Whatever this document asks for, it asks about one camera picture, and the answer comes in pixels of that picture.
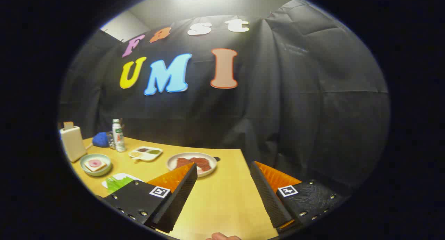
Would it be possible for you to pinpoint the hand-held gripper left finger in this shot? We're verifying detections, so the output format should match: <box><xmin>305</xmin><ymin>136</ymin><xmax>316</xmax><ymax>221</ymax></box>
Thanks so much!
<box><xmin>97</xmin><ymin>162</ymin><xmax>198</xmax><ymax>233</ymax></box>

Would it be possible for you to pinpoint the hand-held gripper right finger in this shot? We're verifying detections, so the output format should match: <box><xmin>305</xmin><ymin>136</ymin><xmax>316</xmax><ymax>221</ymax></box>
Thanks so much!
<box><xmin>250</xmin><ymin>161</ymin><xmax>345</xmax><ymax>231</ymax></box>

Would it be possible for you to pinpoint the green lettuce leaf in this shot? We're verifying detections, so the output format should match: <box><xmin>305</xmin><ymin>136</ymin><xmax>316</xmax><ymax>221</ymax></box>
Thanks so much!
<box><xmin>106</xmin><ymin>176</ymin><xmax>134</xmax><ymax>195</ymax></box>

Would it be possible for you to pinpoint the white round meat bowl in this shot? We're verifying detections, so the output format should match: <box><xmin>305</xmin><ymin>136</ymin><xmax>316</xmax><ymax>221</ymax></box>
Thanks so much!
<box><xmin>166</xmin><ymin>152</ymin><xmax>218</xmax><ymax>178</ymax></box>

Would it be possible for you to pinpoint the white divided dish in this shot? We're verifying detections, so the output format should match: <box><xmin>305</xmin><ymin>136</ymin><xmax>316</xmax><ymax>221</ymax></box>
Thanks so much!
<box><xmin>128</xmin><ymin>146</ymin><xmax>163</xmax><ymax>162</ymax></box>

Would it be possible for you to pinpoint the white square plate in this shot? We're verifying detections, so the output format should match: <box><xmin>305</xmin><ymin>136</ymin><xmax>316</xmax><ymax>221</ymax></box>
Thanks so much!
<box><xmin>102</xmin><ymin>173</ymin><xmax>144</xmax><ymax>195</ymax></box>

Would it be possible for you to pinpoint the white drink bottle green cap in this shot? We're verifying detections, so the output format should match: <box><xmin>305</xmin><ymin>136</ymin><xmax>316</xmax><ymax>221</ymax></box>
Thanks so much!
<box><xmin>112</xmin><ymin>119</ymin><xmax>126</xmax><ymax>152</ymax></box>

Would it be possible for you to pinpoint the black backdrop cloth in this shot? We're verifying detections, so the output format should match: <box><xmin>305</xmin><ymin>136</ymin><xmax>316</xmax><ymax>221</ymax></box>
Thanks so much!
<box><xmin>58</xmin><ymin>0</ymin><xmax>390</xmax><ymax>199</ymax></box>

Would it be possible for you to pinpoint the white bread slice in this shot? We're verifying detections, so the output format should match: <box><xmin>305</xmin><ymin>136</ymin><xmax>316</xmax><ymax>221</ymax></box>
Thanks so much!
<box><xmin>84</xmin><ymin>159</ymin><xmax>108</xmax><ymax>172</ymax></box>

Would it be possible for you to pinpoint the pale green round plate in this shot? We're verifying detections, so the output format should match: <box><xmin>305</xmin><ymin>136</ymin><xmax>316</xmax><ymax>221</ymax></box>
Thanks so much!
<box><xmin>80</xmin><ymin>154</ymin><xmax>112</xmax><ymax>177</ymax></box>

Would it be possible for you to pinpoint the blue oven mitt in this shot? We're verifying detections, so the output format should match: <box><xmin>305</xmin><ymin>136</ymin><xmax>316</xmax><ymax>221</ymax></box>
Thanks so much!
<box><xmin>92</xmin><ymin>132</ymin><xmax>110</xmax><ymax>147</ymax></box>

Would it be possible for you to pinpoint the cream white toaster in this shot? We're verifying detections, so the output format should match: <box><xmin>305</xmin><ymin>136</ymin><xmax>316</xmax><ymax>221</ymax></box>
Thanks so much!
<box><xmin>59</xmin><ymin>125</ymin><xmax>87</xmax><ymax>163</ymax></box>

